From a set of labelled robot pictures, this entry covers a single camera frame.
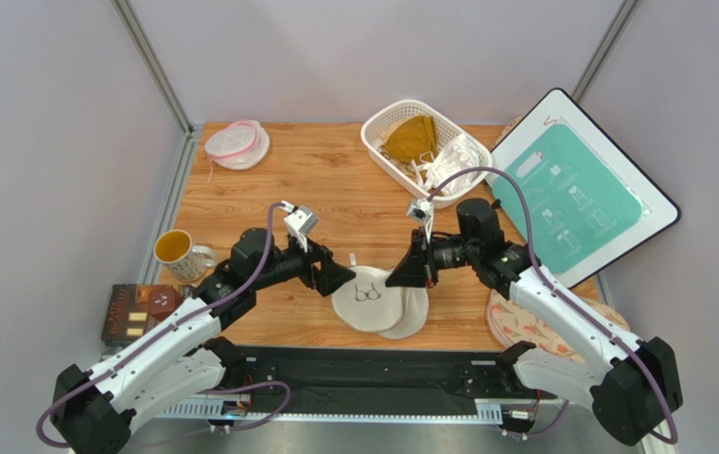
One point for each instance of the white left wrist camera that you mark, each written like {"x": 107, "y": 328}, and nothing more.
{"x": 299, "y": 221}

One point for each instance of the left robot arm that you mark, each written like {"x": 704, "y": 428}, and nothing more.
{"x": 98, "y": 410}

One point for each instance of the white plastic basket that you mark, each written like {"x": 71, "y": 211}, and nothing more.
{"x": 453, "y": 188}

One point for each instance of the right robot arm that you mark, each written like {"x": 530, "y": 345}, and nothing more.
{"x": 631, "y": 385}

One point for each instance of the white teal folding board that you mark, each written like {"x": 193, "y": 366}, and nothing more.
{"x": 584, "y": 200}

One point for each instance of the patterned mug with tea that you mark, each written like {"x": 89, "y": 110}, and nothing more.
{"x": 182, "y": 256}

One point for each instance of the white bra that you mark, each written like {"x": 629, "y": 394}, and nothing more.
{"x": 458, "y": 154}

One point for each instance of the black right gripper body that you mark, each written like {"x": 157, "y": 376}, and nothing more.
{"x": 427, "y": 262}

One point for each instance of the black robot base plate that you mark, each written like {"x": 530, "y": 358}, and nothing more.
{"x": 368, "y": 379}

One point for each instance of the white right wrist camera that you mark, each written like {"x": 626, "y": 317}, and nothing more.
{"x": 421, "y": 211}

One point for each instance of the mustard yellow bra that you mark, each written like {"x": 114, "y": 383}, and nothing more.
{"x": 422, "y": 145}

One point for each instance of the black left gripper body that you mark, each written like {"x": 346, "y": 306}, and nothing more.
{"x": 310, "y": 273}

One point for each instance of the white pink-trimmed mesh laundry bag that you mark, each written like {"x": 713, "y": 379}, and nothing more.
{"x": 241, "y": 145}

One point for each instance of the white slotted cable duct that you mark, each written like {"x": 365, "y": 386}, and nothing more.
{"x": 483, "y": 412}

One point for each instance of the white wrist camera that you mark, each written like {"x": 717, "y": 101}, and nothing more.
{"x": 421, "y": 211}
{"x": 299, "y": 221}

